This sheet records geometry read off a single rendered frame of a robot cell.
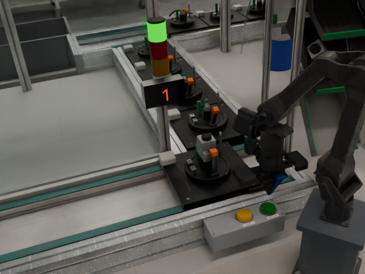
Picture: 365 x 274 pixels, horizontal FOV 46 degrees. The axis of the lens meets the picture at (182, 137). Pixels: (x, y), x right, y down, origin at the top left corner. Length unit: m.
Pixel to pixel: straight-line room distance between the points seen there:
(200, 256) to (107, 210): 0.31
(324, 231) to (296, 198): 0.29
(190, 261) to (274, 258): 0.22
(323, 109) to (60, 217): 0.86
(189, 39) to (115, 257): 1.52
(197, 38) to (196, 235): 1.45
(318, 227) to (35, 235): 0.75
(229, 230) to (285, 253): 0.18
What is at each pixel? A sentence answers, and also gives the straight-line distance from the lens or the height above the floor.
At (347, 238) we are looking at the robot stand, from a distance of 1.02.
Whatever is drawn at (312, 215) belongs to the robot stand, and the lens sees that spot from 1.06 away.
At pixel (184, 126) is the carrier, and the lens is 1.53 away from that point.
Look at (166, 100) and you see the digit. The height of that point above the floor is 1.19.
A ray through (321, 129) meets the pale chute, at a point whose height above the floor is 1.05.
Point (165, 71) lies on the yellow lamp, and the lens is 1.21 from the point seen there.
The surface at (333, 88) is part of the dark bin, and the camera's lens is 1.28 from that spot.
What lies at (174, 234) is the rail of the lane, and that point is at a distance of 1.18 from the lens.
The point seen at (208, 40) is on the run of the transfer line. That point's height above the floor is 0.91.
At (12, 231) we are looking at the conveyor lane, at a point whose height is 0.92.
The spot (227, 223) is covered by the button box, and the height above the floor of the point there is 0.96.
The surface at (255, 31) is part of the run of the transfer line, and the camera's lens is 2.58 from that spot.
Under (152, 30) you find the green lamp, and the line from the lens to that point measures 1.17.
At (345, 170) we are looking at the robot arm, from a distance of 0.97.
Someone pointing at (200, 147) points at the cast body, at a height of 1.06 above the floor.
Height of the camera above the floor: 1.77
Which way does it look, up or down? 33 degrees down
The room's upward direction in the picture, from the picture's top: 4 degrees counter-clockwise
